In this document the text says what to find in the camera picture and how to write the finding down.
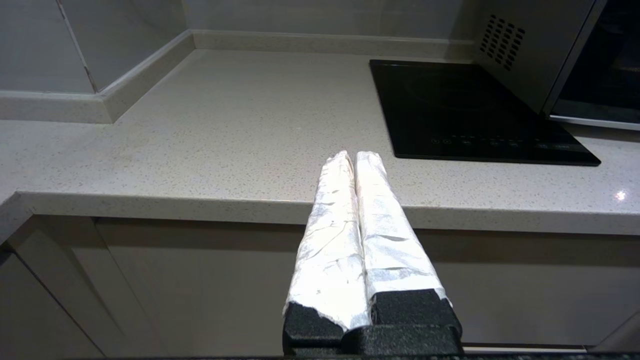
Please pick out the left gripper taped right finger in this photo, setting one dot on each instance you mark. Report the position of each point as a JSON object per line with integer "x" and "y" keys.
{"x": 390, "y": 240}

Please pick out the silver microwave oven body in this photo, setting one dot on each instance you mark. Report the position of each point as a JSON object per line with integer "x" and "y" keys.
{"x": 530, "y": 60}

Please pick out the black induction cooktop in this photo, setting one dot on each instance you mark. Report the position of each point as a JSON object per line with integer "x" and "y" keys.
{"x": 450, "y": 115}

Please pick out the beige angled corner cabinet panel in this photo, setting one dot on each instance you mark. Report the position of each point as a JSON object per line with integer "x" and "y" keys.
{"x": 65, "y": 280}

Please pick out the black glass microwave door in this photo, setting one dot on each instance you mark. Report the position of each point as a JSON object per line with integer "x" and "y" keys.
{"x": 600, "y": 75}

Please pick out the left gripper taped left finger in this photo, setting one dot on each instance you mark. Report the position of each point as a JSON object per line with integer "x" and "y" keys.
{"x": 327, "y": 250}

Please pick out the beige cabinet front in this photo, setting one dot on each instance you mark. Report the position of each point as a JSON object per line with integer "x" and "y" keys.
{"x": 215, "y": 290}
{"x": 540, "y": 290}

